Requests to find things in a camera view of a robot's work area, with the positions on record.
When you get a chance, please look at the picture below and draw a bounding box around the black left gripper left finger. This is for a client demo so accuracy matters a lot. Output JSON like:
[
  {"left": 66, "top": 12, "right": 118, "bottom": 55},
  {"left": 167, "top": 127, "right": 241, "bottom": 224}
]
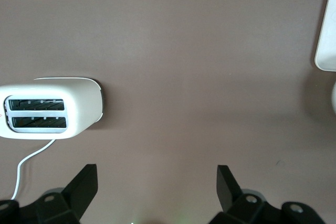
[{"left": 0, "top": 164, "right": 99, "bottom": 224}]

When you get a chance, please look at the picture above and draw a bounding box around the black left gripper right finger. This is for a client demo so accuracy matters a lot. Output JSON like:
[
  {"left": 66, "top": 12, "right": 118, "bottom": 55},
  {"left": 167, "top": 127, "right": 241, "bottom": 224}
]
[{"left": 209, "top": 165, "right": 325, "bottom": 224}]

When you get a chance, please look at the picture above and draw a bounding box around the round cream plate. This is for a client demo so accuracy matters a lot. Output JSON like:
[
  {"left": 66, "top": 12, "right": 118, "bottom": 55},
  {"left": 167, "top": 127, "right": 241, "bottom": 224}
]
[{"left": 326, "top": 81, "right": 336, "bottom": 116}]

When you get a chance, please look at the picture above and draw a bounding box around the cream rabbit print tray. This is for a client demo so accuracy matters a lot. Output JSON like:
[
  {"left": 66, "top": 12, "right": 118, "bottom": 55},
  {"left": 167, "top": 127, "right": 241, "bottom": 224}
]
[{"left": 314, "top": 0, "right": 336, "bottom": 73}]

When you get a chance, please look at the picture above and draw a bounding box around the cream two-slot toaster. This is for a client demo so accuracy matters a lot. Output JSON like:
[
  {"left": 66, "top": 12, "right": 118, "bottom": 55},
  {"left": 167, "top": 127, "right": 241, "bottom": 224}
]
[{"left": 0, "top": 77, "right": 104, "bottom": 141}]

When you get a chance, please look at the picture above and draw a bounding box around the white toaster power cable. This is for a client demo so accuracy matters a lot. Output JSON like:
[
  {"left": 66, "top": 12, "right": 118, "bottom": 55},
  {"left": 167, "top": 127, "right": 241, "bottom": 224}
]
[{"left": 10, "top": 138, "right": 57, "bottom": 201}]

